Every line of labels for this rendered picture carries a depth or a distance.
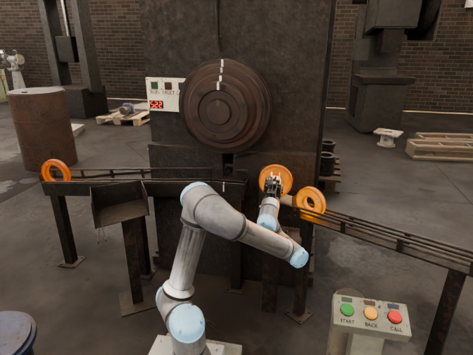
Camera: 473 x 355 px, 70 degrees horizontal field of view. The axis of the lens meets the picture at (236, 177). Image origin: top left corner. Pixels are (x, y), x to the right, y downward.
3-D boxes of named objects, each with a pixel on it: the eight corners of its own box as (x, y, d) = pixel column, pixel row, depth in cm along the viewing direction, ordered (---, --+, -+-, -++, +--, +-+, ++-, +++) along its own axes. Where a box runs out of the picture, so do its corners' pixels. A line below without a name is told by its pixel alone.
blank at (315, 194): (308, 220, 172) (304, 222, 169) (295, 191, 173) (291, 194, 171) (331, 211, 160) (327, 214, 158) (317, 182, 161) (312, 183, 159)
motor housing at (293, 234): (258, 296, 205) (261, 219, 185) (295, 302, 201) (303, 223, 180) (255, 312, 193) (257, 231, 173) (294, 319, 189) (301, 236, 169)
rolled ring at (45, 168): (61, 159, 205) (65, 157, 208) (36, 161, 210) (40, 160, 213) (72, 187, 211) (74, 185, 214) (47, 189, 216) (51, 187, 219)
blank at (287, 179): (258, 164, 160) (257, 166, 157) (292, 163, 157) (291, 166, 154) (260, 194, 166) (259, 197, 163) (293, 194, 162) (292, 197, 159)
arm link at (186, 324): (179, 365, 112) (175, 335, 107) (166, 335, 123) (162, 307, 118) (212, 349, 118) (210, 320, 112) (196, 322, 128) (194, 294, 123)
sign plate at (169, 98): (150, 109, 195) (146, 77, 188) (193, 111, 190) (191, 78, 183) (148, 110, 193) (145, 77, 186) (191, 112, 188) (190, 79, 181)
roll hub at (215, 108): (194, 136, 175) (192, 79, 164) (248, 139, 169) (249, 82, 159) (191, 139, 170) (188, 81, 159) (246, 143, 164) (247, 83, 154)
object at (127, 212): (109, 296, 205) (89, 187, 178) (153, 284, 215) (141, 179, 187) (111, 320, 188) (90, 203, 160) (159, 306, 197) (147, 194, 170)
